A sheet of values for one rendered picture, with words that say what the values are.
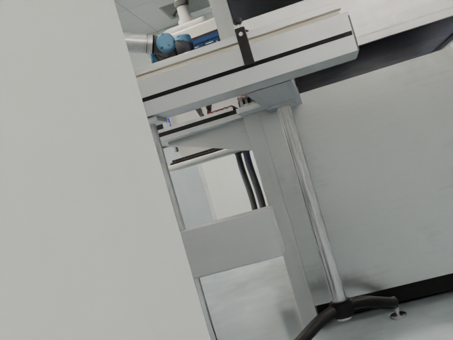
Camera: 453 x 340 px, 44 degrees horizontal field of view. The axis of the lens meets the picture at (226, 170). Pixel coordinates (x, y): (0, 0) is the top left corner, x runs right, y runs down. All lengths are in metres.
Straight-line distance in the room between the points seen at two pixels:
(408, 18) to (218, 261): 1.23
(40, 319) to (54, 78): 0.25
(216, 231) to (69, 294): 0.89
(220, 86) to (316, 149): 0.86
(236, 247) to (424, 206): 0.98
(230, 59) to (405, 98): 0.97
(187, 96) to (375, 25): 1.02
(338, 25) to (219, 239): 0.57
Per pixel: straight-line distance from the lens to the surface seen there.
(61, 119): 0.58
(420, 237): 2.18
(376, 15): 2.19
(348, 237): 2.15
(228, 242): 1.37
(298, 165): 1.91
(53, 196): 0.52
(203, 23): 3.29
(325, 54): 1.33
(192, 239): 1.38
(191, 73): 1.36
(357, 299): 2.02
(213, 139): 2.27
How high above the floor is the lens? 0.64
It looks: 1 degrees up
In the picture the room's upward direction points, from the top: 16 degrees counter-clockwise
